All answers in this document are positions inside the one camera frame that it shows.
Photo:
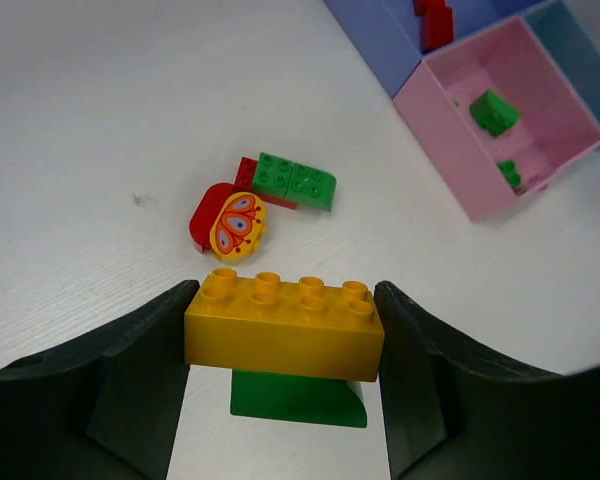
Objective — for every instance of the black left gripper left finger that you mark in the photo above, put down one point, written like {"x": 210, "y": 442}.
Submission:
{"x": 103, "y": 405}

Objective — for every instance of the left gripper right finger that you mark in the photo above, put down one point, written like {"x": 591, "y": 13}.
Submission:
{"x": 454, "y": 408}

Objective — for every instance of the green sloped lego piece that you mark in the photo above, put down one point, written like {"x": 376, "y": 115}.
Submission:
{"x": 297, "y": 399}

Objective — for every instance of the red yellow green stack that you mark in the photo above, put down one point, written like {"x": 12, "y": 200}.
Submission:
{"x": 303, "y": 328}

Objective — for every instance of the small green lego brick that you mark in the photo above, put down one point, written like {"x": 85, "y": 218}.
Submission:
{"x": 509, "y": 171}

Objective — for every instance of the long green lego brick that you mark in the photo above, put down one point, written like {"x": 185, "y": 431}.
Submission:
{"x": 294, "y": 182}

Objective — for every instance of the green rounded lego piece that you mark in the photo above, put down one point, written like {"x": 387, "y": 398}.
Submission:
{"x": 493, "y": 113}

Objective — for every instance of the red long lego brick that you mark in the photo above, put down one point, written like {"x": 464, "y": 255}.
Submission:
{"x": 437, "y": 23}

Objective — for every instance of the red rounded lego piece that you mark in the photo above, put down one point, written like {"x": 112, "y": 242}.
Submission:
{"x": 206, "y": 213}

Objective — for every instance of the yellow butterfly lego piece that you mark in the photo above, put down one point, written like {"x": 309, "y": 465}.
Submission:
{"x": 238, "y": 229}

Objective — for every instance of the red brick under green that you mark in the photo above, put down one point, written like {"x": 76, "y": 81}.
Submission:
{"x": 243, "y": 183}

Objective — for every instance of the blue pink compartment tray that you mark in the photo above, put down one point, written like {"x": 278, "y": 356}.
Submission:
{"x": 543, "y": 57}

